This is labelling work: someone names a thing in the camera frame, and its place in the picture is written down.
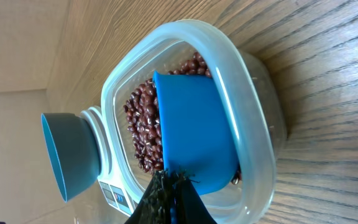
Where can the red adzuki beans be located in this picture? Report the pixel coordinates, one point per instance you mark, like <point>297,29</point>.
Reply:
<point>144,122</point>

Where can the blue plastic measuring scoop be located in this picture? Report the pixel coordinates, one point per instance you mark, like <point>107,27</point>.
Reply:
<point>197,140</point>

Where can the teal blue bowl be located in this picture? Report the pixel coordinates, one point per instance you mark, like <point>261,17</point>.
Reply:
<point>73,152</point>

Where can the white digital kitchen scale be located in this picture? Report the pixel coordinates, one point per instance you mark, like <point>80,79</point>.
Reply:
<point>109,178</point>

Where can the clear plastic food container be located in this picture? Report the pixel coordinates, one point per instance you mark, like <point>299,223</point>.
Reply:
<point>248,96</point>

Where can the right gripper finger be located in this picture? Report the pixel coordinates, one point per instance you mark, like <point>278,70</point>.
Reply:
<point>171,198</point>

